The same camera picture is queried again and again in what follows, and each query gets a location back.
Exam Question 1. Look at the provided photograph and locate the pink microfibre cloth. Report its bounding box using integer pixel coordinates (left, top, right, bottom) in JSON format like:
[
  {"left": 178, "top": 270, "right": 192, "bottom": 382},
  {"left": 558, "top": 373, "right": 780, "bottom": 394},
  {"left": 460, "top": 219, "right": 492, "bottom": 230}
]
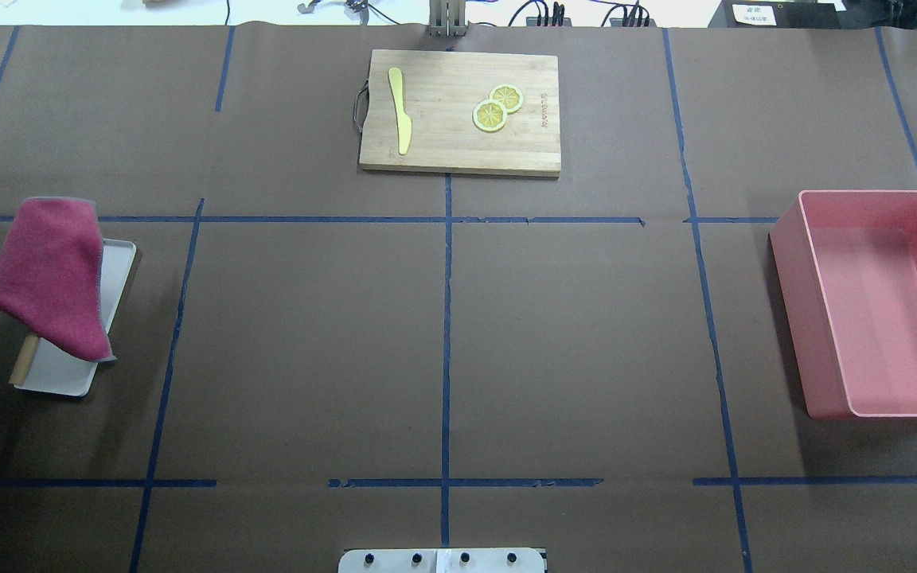
[{"left": 0, "top": 197, "right": 103, "bottom": 337}]

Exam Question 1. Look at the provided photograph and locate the yellow plastic knife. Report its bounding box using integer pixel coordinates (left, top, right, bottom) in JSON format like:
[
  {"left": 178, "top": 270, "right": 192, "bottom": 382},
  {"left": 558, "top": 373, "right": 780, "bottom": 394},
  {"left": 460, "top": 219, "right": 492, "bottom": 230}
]
[{"left": 387, "top": 68, "right": 412, "bottom": 156}]

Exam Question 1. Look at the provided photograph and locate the lemon slice front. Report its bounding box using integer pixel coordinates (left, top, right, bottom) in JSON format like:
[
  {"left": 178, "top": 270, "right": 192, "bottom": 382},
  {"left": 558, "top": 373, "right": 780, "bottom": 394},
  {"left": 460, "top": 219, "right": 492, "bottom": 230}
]
[{"left": 470, "top": 99, "right": 509, "bottom": 133}]

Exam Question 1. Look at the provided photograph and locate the lemon slice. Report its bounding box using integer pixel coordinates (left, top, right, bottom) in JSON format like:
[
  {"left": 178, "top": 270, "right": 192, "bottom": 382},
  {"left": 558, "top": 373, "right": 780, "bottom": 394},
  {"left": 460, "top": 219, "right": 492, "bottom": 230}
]
[
  {"left": 489, "top": 84, "right": 525, "bottom": 114},
  {"left": 470, "top": 99, "right": 509, "bottom": 133}
]

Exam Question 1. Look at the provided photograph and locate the lemon slice rear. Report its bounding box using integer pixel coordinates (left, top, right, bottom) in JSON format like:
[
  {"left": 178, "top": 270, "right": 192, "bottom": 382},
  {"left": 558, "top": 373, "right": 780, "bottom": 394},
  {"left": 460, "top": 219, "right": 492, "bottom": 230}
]
[{"left": 489, "top": 84, "right": 525, "bottom": 114}]

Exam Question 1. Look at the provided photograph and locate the bamboo cutting board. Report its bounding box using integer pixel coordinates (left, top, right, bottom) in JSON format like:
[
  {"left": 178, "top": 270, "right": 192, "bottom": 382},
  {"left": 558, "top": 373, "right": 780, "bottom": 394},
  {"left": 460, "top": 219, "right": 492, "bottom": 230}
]
[{"left": 359, "top": 49, "right": 563, "bottom": 178}]

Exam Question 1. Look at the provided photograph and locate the black power strip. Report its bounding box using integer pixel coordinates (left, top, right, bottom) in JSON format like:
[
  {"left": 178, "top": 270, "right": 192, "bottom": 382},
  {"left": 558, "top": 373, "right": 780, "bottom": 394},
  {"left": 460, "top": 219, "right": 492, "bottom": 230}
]
[{"left": 509, "top": 1, "right": 656, "bottom": 28}]

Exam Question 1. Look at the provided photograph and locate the black box with label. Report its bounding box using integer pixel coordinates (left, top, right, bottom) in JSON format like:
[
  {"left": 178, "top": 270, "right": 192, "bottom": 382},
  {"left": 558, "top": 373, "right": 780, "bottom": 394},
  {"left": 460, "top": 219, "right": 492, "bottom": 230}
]
[{"left": 707, "top": 1, "right": 843, "bottom": 29}]

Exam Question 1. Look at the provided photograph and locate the white towel rack tray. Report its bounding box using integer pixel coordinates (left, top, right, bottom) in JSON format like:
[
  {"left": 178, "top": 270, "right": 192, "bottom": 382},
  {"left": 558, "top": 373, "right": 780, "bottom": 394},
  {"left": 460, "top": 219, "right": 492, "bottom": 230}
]
[{"left": 10, "top": 239, "right": 138, "bottom": 398}]

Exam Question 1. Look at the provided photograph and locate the pink plastic bin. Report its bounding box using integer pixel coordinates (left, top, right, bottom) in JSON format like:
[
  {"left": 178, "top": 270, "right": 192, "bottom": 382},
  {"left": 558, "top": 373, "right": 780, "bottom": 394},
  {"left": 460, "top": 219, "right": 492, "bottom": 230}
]
[{"left": 769, "top": 191, "right": 917, "bottom": 420}]

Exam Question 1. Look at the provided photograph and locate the wooden rack bar inner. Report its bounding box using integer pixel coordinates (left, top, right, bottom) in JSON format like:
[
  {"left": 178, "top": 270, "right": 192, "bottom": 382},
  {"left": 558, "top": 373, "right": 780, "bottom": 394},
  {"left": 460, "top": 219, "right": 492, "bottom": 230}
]
[{"left": 10, "top": 331, "right": 41, "bottom": 387}]

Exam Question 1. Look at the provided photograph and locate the aluminium frame post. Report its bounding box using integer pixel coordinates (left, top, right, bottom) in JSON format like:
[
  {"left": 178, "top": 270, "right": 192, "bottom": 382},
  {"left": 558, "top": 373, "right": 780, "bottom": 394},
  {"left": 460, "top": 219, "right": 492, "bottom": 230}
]
[{"left": 427, "top": 0, "right": 469, "bottom": 37}]

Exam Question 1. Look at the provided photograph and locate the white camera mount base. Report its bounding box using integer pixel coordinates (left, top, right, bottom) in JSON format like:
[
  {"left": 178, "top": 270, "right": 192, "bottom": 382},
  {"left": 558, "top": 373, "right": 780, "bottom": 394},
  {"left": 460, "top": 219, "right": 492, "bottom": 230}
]
[{"left": 338, "top": 547, "right": 548, "bottom": 572}]

